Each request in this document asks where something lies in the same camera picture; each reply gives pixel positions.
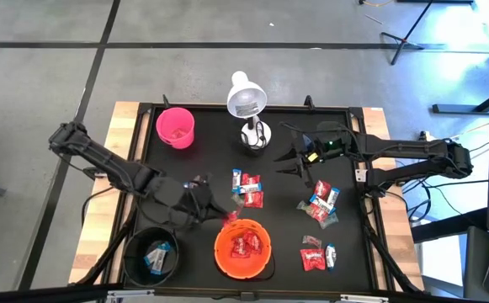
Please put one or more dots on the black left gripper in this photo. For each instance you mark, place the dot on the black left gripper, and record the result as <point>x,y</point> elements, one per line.
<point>198,206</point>

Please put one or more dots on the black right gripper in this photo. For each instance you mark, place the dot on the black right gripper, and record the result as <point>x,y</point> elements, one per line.
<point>303,157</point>

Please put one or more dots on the clear green candy wrapper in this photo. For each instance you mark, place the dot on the clear green candy wrapper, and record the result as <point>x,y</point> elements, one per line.
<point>329,221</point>

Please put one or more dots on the clear pink candy wrapper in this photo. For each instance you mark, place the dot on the clear pink candy wrapper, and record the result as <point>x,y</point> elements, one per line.
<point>175,134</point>

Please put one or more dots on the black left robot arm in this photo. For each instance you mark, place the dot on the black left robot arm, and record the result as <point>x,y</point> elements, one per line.
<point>113,166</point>

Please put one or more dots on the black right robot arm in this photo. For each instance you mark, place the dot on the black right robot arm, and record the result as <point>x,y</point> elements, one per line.
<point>408,147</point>

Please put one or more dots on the orange plastic bucket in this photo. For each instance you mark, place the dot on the orange plastic bucket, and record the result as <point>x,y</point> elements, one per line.
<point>223,265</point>

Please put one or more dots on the black table mat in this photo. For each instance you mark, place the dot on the black table mat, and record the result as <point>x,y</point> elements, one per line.
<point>269,252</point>

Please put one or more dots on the white desk lamp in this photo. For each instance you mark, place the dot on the white desk lamp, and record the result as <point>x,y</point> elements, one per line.
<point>246,101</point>

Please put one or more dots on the black plastic bucket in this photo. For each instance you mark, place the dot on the black plastic bucket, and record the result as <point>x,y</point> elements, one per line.
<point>136,256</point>

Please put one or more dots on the pink plastic bucket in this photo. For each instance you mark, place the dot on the pink plastic bucket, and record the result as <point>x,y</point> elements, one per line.
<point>176,122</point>

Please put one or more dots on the black tripod stand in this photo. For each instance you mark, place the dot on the black tripod stand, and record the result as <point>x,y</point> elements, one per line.
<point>404,40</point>

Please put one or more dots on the black desk beam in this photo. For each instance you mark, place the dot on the black desk beam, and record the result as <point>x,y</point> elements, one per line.
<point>446,227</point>

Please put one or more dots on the black desk foot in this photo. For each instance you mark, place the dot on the black desk foot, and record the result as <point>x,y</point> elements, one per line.
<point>458,109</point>

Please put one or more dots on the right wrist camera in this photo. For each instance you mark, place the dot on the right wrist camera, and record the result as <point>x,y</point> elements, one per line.
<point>329,146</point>

